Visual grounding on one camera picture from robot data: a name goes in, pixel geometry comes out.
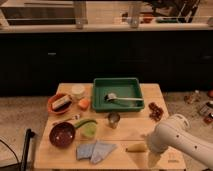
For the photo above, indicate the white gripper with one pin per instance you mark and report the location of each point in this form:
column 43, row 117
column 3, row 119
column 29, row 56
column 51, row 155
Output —
column 157, row 147

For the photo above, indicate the yellow banana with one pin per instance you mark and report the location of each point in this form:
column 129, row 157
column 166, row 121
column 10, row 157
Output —
column 138, row 147

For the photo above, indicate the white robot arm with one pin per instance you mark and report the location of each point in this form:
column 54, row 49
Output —
column 172, row 131

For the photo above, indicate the metal cup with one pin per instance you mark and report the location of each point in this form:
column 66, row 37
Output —
column 113, row 119

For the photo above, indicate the light green cup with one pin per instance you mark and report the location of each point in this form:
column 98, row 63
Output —
column 88, row 130

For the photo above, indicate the brown dried food cluster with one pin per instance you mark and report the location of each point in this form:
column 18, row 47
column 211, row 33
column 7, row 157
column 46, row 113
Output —
column 156, row 112

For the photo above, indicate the blue grey cloth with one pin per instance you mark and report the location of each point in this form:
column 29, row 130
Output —
column 95, row 152

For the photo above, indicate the green plastic tray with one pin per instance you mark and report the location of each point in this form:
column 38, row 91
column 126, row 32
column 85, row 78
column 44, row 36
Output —
column 122, row 87

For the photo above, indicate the green ladle spoon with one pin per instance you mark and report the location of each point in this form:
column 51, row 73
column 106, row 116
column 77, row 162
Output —
column 83, row 122

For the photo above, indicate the orange carrot piece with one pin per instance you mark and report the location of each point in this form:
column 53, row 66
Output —
column 84, row 103

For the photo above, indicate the small red-white toy piece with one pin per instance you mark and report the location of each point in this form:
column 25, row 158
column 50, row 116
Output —
column 74, row 117

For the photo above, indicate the dark red bowl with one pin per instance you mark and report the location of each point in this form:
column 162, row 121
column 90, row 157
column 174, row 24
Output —
column 62, row 135

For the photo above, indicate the orange bowl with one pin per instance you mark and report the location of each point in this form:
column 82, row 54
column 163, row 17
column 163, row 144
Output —
column 59, row 111

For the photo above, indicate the dark cabinet counter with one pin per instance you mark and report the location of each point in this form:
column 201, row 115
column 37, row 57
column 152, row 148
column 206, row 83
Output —
column 34, row 64

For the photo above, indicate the dish brush white handle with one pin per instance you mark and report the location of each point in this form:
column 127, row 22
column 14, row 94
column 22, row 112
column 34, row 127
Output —
column 113, row 96

